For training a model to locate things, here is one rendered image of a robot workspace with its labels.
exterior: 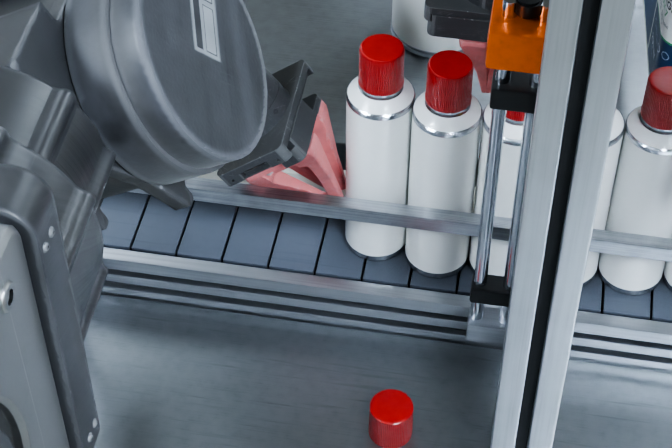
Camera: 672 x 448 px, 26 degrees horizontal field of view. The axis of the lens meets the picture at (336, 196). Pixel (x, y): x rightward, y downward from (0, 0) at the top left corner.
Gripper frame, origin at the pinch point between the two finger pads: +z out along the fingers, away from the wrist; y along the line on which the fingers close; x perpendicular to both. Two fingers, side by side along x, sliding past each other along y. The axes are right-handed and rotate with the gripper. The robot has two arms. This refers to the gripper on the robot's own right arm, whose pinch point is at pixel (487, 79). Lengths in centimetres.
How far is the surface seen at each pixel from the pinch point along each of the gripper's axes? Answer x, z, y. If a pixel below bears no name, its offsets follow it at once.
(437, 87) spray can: 8.2, -6.0, 3.4
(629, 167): 7.8, 0.0, -11.2
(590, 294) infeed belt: 9.1, 13.3, -10.2
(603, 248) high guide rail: 10.8, 5.8, -10.2
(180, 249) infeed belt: 9.6, 13.7, 23.1
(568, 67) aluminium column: 22.9, -21.9, -4.7
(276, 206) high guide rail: 10.4, 6.2, 14.8
